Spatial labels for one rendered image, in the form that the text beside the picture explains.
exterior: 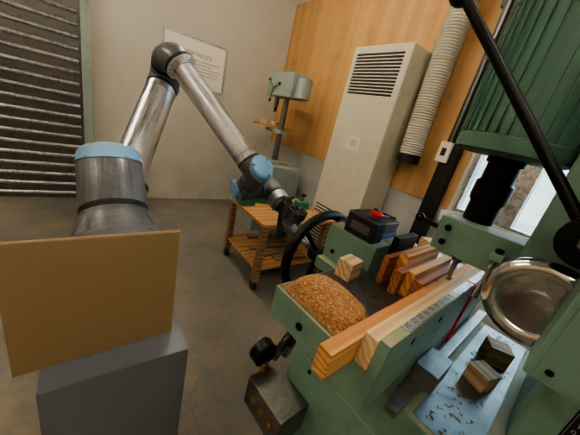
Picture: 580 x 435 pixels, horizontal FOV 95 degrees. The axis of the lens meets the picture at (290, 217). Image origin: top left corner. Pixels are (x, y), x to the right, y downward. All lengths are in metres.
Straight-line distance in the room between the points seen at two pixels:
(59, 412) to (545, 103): 1.07
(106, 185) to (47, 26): 2.48
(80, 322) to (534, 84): 0.94
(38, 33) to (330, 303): 3.03
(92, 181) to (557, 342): 0.85
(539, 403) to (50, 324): 0.87
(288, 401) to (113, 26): 3.08
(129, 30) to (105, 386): 2.87
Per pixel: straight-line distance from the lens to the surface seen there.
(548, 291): 0.49
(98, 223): 0.71
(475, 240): 0.59
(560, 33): 0.57
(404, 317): 0.44
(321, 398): 0.66
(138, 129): 1.10
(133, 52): 3.20
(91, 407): 0.89
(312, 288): 0.45
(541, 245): 0.54
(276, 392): 0.70
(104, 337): 0.83
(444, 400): 0.60
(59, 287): 0.73
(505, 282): 0.49
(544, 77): 0.55
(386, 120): 2.08
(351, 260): 0.56
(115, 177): 0.77
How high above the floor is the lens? 1.17
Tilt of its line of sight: 20 degrees down
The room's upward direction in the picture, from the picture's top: 14 degrees clockwise
